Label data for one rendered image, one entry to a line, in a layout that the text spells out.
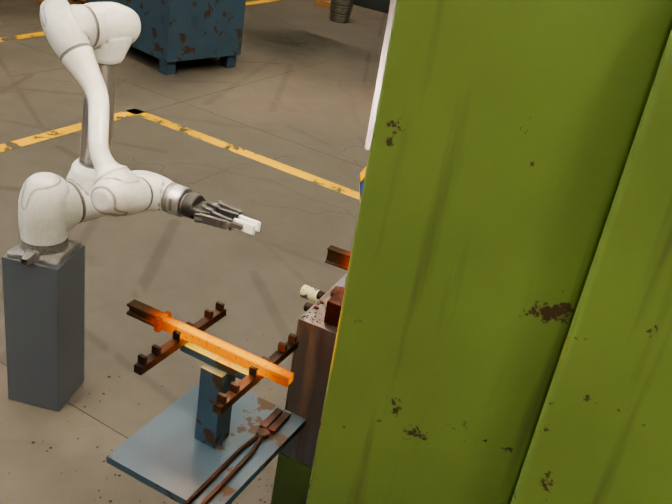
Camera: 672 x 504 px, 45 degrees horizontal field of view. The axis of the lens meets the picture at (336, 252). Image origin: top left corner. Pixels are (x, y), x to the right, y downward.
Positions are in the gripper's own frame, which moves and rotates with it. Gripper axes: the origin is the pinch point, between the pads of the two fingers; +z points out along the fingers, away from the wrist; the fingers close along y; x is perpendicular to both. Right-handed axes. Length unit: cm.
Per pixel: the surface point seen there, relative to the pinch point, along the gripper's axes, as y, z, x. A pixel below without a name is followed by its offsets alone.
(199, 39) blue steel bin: -397, -276, -71
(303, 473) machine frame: 22, 38, -56
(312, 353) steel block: 21.9, 34.6, -16.6
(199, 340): 50, 18, -4
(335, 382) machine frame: 48, 51, -2
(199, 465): 58, 26, -31
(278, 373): 50, 39, -4
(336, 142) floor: -337, -115, -100
